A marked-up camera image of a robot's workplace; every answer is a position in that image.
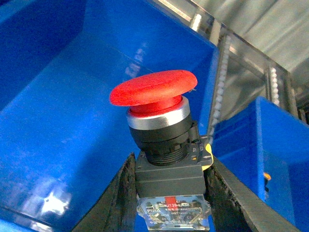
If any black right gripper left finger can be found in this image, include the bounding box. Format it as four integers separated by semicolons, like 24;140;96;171
72;153;137;232

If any red mushroom button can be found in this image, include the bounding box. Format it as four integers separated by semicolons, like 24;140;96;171
110;70;213;232

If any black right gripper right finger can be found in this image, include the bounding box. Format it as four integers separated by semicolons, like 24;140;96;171
205;157;299;232

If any empty blue target bin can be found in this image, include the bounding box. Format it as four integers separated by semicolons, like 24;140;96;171
0;0;219;232

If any far right blue bin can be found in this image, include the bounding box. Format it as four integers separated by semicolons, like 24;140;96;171
212;97;309;232

